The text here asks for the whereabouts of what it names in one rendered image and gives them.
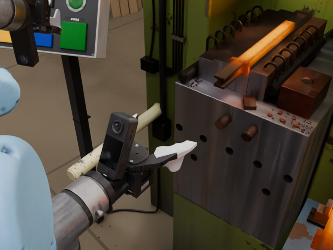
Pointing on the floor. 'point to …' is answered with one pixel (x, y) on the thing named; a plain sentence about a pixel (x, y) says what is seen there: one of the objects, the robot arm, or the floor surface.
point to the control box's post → (78, 106)
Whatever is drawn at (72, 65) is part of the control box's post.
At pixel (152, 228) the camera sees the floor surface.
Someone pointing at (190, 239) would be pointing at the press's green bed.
